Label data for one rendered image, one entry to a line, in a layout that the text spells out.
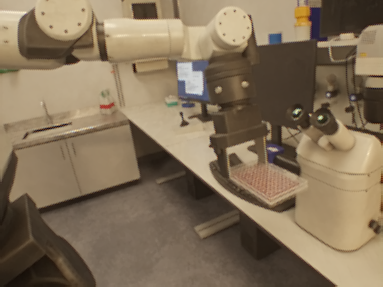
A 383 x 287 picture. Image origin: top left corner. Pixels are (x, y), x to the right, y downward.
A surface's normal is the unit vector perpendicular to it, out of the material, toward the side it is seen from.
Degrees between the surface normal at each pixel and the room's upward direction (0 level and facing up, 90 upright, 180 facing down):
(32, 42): 83
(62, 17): 83
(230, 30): 78
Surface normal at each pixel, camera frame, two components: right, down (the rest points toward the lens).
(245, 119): 0.40, 0.03
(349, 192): -0.44, 0.33
